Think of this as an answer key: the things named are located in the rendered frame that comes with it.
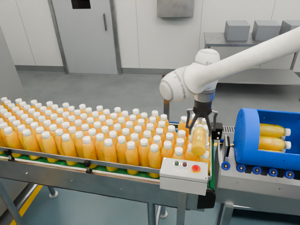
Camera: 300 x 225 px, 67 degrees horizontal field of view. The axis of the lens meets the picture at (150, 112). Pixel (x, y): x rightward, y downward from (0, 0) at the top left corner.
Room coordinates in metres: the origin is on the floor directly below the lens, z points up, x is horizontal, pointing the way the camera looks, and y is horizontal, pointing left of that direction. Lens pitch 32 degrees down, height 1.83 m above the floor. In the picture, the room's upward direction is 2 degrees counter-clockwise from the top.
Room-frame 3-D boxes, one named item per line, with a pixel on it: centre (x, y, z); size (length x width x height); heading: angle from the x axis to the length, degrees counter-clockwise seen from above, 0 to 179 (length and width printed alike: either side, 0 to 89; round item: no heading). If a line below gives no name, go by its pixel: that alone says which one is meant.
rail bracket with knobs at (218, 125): (1.15, -0.41, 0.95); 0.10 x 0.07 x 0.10; 166
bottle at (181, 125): (1.11, -0.20, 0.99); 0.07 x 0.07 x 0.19
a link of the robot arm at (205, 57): (0.85, -0.22, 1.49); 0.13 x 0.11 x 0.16; 131
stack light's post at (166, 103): (1.38, -0.12, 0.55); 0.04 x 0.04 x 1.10; 76
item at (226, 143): (0.94, -0.41, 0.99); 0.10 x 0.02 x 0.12; 166
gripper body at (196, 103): (0.86, -0.23, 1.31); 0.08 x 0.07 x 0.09; 76
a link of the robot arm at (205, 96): (0.86, -0.23, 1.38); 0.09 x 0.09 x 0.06
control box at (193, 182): (0.71, -0.14, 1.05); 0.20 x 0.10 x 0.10; 76
